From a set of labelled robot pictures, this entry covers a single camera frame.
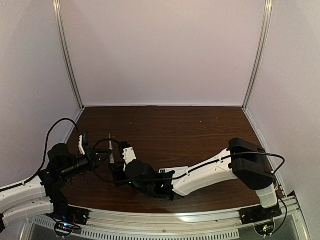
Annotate left black braided cable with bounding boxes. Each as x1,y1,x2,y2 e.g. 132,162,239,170
41,118,81,176

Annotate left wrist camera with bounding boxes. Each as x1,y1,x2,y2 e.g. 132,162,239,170
78,131,89,155

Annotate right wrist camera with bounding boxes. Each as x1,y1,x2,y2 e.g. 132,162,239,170
118,141,137,166

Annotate aluminium corner post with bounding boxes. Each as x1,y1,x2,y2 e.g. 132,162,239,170
242,0,273,111
52,0,84,110

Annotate front aluminium rail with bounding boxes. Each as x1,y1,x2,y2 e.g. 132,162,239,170
21,191,307,240

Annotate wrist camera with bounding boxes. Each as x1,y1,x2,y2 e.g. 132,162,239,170
118,141,137,166
78,131,89,155

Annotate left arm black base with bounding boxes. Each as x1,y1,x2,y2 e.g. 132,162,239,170
46,199,90,226

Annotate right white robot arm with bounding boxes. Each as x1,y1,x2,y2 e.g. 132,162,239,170
109,138,278,209

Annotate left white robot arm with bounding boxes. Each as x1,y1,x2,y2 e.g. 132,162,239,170
0,143,112,231

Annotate right black braided cable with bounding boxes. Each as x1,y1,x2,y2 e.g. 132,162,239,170
91,139,126,185

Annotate black braided cable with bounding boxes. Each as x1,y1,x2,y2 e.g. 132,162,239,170
91,139,126,185
41,118,81,176

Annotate white remote control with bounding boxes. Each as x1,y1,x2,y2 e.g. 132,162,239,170
158,166,189,180

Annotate right aluminium corner post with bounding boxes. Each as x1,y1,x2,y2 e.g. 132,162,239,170
242,0,273,111

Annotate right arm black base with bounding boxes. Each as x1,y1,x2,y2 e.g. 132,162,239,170
239,204,282,225

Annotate left aluminium corner post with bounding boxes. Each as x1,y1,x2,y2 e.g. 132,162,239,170
52,0,84,110

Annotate clear handle screwdriver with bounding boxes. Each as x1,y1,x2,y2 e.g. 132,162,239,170
109,140,115,164

